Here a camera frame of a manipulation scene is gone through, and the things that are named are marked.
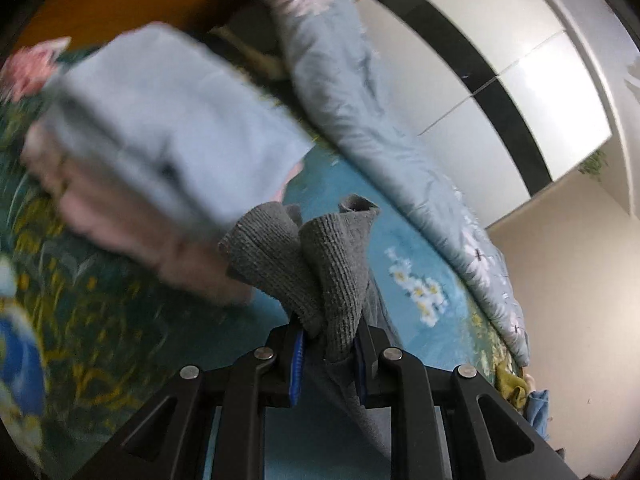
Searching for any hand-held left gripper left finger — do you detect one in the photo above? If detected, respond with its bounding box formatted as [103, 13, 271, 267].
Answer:
[84, 326, 306, 480]

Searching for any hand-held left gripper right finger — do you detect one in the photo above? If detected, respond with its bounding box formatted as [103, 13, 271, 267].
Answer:
[352, 326, 582, 480]

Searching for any grey knitted garment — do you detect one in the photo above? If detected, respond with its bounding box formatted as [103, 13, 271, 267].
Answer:
[219, 194, 401, 463]

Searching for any yellow-green cloth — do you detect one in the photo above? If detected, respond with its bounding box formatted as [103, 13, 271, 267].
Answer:
[495, 360, 532, 412]

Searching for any teal floral bed sheet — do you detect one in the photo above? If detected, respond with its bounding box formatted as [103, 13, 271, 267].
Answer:
[0, 37, 532, 480]

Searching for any blue cloth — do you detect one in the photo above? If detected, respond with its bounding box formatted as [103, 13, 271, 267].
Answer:
[522, 389, 552, 442]

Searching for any pink folded garment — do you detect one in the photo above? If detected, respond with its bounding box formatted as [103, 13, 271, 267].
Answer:
[22, 125, 306, 309]

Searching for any grey-blue floral quilt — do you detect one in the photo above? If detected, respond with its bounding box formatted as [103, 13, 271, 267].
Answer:
[251, 0, 532, 367]

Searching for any light blue folded garment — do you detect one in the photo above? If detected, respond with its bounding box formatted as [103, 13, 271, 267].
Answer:
[37, 22, 314, 231]

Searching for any white wardrobe with black stripe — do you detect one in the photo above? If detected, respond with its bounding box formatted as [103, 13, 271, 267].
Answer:
[357, 0, 614, 229]

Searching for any green plant wall decoration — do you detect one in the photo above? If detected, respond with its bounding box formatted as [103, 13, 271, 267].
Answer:
[577, 150, 609, 182]

